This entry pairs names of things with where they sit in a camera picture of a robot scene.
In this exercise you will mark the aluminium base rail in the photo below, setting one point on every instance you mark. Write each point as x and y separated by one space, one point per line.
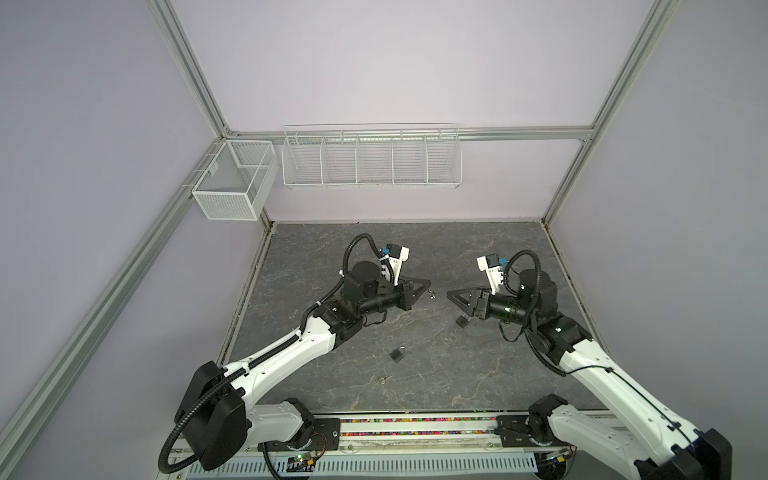
420 429

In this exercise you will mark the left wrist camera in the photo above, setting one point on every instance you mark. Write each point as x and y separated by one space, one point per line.
397 255

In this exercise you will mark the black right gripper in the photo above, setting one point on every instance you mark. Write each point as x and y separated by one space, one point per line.
480 302

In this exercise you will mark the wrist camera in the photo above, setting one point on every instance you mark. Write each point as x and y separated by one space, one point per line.
492 265
397 255

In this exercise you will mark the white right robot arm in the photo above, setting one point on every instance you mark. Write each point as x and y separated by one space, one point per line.
567 349

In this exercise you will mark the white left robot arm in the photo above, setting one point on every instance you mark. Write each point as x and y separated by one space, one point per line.
324 326

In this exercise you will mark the white mesh box basket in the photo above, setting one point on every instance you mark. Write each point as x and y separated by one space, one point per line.
237 181

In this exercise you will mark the white vented cable duct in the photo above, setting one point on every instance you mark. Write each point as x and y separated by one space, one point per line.
354 465

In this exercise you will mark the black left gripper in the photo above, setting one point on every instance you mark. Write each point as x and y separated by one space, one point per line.
408 296

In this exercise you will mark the white wire shelf basket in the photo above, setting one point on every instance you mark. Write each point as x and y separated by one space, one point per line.
393 155

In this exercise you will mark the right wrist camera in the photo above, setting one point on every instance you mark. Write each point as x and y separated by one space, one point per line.
492 265

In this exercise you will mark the small black padlock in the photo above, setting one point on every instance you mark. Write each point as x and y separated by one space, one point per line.
398 354

